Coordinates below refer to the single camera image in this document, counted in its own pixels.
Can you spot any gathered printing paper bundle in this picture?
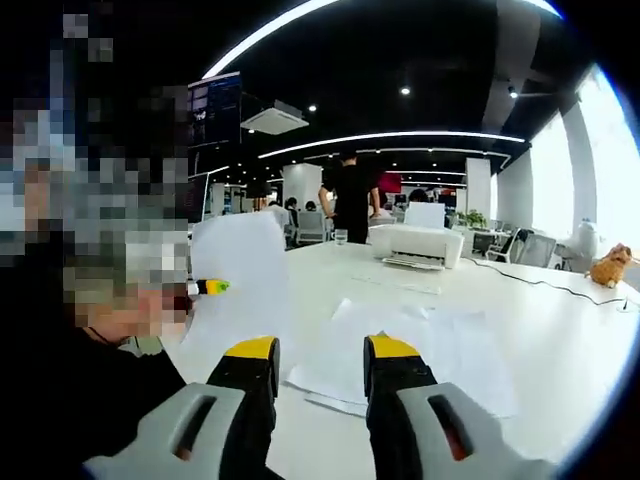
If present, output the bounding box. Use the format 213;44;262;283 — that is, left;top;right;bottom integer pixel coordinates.
179;209;292;362

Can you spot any large black monitor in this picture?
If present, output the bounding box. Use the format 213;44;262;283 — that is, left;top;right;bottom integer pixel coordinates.
188;71;242;147

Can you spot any white table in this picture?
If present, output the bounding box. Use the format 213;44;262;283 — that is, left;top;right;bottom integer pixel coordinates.
169;238;640;480

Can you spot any ceiling air conditioner unit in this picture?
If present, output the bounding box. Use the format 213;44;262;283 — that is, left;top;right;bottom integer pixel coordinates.
240;99;309;135

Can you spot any white office chair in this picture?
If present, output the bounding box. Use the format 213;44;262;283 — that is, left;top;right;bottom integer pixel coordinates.
297;210;334;246

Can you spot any grey mesh office chair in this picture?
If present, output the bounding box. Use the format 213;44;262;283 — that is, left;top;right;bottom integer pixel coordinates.
514;233;557;266

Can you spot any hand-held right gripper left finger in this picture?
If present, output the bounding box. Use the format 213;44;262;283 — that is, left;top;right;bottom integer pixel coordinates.
83;335;281;480

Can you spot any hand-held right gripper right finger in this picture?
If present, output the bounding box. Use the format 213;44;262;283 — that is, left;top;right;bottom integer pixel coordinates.
362;333;557;480

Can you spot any orange plush toy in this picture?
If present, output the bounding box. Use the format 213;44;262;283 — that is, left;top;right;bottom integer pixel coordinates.
584;243;632;290

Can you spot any white rounded object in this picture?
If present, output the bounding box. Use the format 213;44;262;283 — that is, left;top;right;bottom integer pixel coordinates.
574;217;600;257

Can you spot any green potted plant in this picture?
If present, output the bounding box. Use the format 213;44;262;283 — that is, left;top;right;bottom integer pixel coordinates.
457;209;489;229

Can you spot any clear plastic ruler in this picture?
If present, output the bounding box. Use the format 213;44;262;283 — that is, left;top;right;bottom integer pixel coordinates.
349;274;442;295

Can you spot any thin ceiling light strip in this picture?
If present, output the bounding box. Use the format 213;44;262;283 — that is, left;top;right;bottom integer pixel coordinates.
257;130;526;160

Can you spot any black cable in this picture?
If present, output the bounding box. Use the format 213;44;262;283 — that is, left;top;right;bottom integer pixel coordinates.
462;257;640;314

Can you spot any white printer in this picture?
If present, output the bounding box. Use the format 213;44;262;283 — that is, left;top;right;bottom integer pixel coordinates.
368;202;465;271

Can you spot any long curved ceiling light strip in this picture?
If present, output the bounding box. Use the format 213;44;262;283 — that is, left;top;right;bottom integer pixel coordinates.
202;0;566;79

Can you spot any person in dark clothing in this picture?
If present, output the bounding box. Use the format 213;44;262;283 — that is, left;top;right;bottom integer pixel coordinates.
0;324;189;480

